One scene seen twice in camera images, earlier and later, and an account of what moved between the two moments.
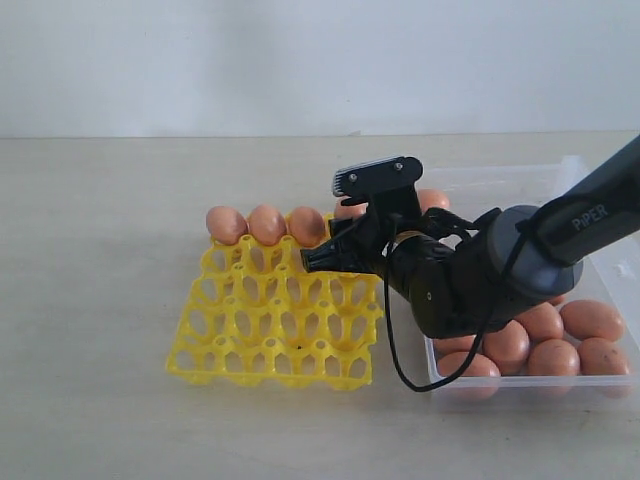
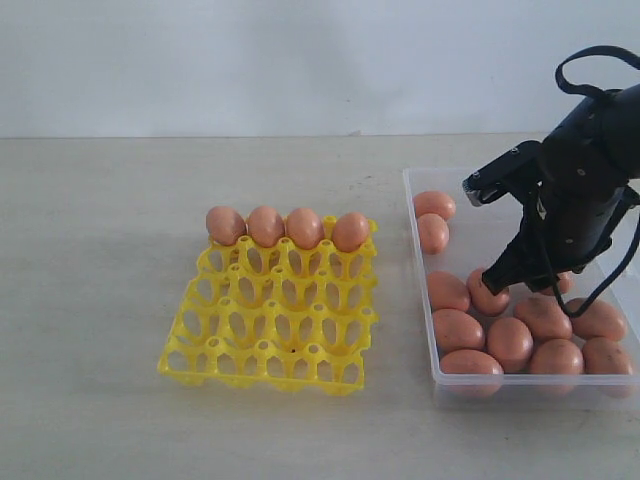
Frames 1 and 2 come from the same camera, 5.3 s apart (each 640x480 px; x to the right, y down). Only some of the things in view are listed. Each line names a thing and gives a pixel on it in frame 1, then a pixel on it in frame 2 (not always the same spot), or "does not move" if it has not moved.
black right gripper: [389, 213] to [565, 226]
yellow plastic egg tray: [257, 316] does not move
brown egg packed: [225, 225] does not move
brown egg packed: [307, 226] does not move
